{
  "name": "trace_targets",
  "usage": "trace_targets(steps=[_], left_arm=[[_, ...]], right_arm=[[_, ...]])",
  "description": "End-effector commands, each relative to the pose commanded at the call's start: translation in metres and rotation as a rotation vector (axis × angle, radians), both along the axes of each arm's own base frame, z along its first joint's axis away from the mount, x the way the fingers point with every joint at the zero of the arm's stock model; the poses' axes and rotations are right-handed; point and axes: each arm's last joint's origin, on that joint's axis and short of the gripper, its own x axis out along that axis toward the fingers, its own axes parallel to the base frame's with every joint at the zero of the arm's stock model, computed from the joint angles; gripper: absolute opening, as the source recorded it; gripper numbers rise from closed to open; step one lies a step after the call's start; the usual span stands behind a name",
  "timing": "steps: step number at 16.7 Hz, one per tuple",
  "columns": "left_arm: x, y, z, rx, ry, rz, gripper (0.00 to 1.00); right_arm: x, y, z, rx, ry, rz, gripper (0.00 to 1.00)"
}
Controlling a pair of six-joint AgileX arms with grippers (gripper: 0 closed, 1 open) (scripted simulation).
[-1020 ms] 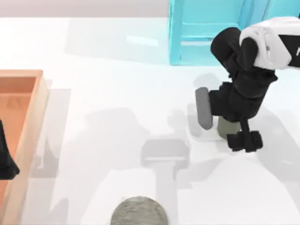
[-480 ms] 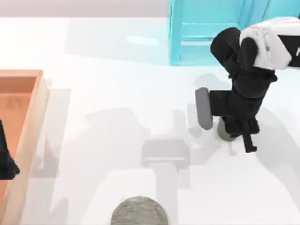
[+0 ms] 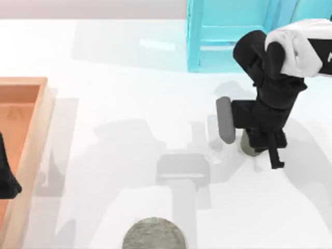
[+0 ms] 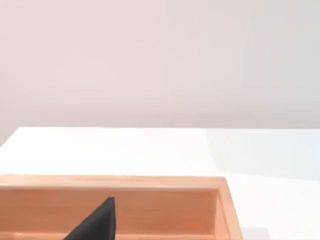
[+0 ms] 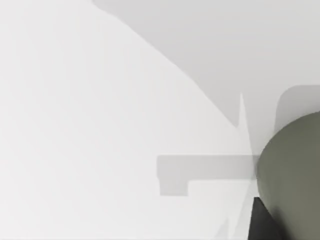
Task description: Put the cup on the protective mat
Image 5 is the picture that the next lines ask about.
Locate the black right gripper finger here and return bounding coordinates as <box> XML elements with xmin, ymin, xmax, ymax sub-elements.
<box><xmin>247</xmin><ymin>196</ymin><xmax>296</xmax><ymax>240</ymax></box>

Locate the olive grey round object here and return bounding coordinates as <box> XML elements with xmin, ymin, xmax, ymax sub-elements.
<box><xmin>254</xmin><ymin>111</ymin><xmax>320</xmax><ymax>240</ymax></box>

